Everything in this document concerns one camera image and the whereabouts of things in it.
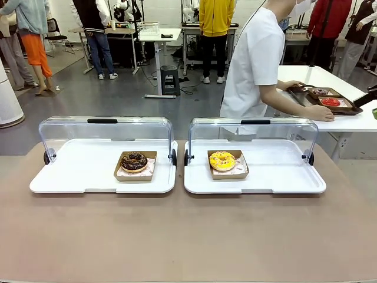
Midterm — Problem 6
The white side table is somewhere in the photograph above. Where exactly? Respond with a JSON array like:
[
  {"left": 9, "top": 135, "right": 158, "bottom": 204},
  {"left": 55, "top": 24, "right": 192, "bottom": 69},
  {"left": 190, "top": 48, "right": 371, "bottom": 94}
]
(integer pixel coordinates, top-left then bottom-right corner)
[{"left": 275, "top": 65, "right": 377, "bottom": 163}]

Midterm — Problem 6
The clear plastic tray lid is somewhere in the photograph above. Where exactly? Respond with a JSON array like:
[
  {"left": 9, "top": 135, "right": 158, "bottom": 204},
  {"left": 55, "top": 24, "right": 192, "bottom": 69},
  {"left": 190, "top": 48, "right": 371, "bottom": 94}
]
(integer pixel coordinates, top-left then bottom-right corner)
[
  {"left": 187, "top": 117, "right": 319, "bottom": 166},
  {"left": 38, "top": 116, "right": 174, "bottom": 166}
]

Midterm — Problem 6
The yellow glazed donut in box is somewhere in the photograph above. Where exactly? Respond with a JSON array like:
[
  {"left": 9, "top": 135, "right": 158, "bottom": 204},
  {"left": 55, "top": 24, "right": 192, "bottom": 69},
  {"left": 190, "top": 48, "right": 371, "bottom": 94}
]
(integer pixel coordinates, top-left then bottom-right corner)
[{"left": 207, "top": 149, "right": 250, "bottom": 180}]

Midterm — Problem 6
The person in black vest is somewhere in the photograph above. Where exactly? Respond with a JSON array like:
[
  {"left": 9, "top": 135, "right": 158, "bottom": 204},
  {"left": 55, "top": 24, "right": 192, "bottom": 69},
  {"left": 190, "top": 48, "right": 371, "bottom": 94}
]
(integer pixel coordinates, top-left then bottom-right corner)
[{"left": 337, "top": 0, "right": 377, "bottom": 83}]

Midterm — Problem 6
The white cylindrical appliance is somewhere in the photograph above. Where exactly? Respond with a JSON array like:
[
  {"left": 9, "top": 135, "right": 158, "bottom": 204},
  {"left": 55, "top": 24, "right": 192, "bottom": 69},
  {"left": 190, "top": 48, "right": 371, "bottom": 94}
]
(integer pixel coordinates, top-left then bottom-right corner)
[{"left": 0, "top": 57, "right": 26, "bottom": 129}]

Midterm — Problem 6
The white printed paper liner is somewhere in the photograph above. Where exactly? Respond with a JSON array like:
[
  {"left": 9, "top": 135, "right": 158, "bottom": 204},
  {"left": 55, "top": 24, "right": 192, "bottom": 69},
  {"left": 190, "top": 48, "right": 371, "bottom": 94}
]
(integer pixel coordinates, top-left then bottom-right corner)
[
  {"left": 117, "top": 157, "right": 156, "bottom": 177},
  {"left": 211, "top": 154, "right": 247, "bottom": 175}
]

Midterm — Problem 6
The figure with orange shorts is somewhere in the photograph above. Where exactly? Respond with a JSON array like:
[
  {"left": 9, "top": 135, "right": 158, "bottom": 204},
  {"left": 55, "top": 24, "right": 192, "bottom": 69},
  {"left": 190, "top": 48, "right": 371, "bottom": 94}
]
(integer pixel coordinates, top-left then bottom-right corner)
[{"left": 0, "top": 0, "right": 55, "bottom": 96}]

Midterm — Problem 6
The black office chair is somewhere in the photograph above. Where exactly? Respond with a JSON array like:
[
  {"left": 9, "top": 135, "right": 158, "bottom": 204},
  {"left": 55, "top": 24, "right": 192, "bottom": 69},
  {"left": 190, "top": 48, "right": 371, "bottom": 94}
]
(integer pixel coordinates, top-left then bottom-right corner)
[{"left": 44, "top": 18, "right": 76, "bottom": 58}]

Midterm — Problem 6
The yellow sprinkled donut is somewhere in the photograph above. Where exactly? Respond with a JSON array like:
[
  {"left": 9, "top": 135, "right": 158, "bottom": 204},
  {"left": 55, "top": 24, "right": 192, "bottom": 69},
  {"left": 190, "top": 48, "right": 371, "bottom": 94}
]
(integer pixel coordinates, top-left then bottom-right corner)
[{"left": 209, "top": 151, "right": 236, "bottom": 172}]

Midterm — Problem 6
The beige background work table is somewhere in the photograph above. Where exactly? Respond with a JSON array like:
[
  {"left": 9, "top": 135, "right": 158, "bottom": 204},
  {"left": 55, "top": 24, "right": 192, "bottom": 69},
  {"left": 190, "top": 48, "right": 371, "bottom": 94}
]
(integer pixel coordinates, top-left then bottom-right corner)
[{"left": 69, "top": 27, "right": 139, "bottom": 74}]

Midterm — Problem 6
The person's right hand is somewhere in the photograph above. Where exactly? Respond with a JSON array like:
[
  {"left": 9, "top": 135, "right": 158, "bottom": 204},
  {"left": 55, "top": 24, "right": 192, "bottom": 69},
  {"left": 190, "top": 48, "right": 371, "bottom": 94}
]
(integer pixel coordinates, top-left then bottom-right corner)
[{"left": 312, "top": 105, "right": 336, "bottom": 123}]

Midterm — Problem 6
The black step stool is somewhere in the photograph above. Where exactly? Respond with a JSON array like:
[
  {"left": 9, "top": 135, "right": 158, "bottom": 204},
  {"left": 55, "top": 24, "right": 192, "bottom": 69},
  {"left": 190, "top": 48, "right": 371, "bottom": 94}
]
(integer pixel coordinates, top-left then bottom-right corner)
[{"left": 160, "top": 64, "right": 181, "bottom": 97}]

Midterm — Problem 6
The chocolate donut in box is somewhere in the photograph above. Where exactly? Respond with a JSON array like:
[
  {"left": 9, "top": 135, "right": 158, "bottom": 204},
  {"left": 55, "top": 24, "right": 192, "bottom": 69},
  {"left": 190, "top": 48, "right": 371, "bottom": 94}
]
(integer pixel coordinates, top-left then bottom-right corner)
[{"left": 113, "top": 151, "right": 158, "bottom": 183}]

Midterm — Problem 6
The chocolate sprinkled donut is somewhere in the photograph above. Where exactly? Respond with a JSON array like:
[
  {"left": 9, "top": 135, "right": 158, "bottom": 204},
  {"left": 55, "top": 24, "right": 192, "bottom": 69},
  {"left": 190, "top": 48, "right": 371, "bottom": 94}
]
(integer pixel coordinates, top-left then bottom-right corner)
[{"left": 120, "top": 152, "right": 148, "bottom": 173}]

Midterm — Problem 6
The person's right forearm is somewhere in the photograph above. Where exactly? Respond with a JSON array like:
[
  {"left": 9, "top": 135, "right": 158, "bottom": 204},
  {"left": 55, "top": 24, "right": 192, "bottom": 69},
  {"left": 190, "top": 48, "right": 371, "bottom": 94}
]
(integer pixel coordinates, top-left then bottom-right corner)
[{"left": 260, "top": 84, "right": 318, "bottom": 119}]

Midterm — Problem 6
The dark sprinkled donut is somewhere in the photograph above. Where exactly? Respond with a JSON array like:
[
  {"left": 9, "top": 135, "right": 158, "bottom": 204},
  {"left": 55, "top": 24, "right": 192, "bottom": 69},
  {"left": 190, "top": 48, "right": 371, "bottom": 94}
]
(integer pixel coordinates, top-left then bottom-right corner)
[{"left": 307, "top": 87, "right": 344, "bottom": 100}]

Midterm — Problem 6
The person's left hand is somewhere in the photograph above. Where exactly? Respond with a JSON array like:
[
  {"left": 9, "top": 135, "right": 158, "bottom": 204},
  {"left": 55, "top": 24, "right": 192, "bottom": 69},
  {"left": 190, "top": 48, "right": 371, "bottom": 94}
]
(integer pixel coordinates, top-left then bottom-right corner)
[{"left": 287, "top": 80, "right": 307, "bottom": 91}]

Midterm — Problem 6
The person in yellow jacket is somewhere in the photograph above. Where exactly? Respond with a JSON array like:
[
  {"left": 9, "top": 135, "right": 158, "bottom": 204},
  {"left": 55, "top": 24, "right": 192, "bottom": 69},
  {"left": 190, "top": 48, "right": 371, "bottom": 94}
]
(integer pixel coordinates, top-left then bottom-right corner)
[{"left": 199, "top": 0, "right": 236, "bottom": 84}]

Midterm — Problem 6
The person in red jacket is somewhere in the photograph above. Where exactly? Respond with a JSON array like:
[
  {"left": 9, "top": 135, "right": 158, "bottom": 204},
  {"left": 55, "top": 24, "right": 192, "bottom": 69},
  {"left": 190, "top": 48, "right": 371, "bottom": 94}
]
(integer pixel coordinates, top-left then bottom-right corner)
[{"left": 307, "top": 0, "right": 353, "bottom": 71}]

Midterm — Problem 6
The person in white shirt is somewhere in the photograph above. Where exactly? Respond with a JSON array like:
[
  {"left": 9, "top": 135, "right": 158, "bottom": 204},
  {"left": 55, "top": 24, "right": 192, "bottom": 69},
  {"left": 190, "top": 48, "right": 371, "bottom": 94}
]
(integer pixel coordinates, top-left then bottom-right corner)
[{"left": 220, "top": 0, "right": 315, "bottom": 136}]

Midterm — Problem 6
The person in varsity jacket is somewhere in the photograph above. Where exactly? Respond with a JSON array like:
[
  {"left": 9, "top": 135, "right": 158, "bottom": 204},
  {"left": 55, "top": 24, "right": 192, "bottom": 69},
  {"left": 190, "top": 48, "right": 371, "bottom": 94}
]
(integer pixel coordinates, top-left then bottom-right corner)
[{"left": 72, "top": 0, "right": 119, "bottom": 80}]

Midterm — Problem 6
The white background desk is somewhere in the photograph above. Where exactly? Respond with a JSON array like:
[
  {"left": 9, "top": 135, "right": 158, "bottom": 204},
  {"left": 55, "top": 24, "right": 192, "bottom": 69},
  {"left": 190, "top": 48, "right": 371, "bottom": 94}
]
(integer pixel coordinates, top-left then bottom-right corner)
[{"left": 138, "top": 28, "right": 183, "bottom": 100}]

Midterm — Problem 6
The white display tray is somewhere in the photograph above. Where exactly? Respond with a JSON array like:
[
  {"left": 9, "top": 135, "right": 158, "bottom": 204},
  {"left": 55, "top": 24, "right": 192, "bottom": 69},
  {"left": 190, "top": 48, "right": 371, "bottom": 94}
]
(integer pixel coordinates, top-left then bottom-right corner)
[
  {"left": 184, "top": 140, "right": 327, "bottom": 195},
  {"left": 29, "top": 139, "right": 178, "bottom": 195}
]

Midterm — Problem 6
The dark brown serving tray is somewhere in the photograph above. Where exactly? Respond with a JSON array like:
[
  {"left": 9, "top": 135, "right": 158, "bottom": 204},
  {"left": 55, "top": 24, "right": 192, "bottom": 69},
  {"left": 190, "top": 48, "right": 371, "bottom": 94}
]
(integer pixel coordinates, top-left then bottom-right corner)
[{"left": 287, "top": 85, "right": 363, "bottom": 116}]

